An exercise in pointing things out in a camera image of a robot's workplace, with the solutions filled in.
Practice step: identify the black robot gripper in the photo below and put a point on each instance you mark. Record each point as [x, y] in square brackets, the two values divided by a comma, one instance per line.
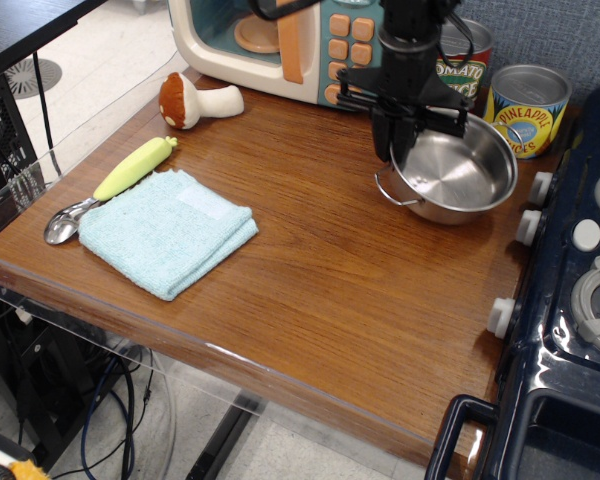
[405, 90]

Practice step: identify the stainless steel pot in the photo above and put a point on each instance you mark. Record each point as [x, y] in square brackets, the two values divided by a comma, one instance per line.
[450, 180]

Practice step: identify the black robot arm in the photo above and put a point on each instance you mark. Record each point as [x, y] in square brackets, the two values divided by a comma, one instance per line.
[419, 19]

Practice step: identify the tomato sauce can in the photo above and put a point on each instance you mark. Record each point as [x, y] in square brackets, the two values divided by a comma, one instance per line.
[468, 61]

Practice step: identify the yellow pineapple slices can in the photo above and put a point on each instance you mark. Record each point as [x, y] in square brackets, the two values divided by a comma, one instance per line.
[526, 104]

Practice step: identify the toy microwave teal and cream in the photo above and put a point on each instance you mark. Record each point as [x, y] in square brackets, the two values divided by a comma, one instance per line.
[297, 57]

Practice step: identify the white stove knob top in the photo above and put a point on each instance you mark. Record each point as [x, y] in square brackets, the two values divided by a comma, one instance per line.
[540, 188]

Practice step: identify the white stove knob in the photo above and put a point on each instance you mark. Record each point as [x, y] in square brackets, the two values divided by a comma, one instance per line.
[540, 188]
[500, 316]
[528, 227]

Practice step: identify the white stove knob middle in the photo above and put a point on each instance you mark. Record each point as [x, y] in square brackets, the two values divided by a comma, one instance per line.
[528, 227]

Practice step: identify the plush brown mushroom toy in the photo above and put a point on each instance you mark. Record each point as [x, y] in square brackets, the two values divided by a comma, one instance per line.
[182, 105]

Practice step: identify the white round stove button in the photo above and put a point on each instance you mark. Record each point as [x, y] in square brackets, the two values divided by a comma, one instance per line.
[586, 235]

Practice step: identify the white stove knob bottom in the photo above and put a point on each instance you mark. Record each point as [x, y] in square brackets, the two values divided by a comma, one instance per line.
[500, 316]

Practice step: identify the light blue folded cloth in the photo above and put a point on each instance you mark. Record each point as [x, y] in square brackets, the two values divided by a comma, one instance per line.
[167, 232]

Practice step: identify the dark blue toy stove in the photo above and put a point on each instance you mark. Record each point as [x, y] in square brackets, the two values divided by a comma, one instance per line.
[545, 421]

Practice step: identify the black metal table leg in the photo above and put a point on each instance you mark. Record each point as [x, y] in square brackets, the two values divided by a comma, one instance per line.
[220, 445]

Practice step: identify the black computer tower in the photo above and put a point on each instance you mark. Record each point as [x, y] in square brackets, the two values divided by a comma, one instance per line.
[16, 149]

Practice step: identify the black desk top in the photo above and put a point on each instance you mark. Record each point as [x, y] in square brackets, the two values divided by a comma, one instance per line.
[26, 26]

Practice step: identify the spoon with yellow-green handle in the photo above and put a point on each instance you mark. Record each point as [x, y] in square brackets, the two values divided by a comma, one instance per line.
[134, 167]

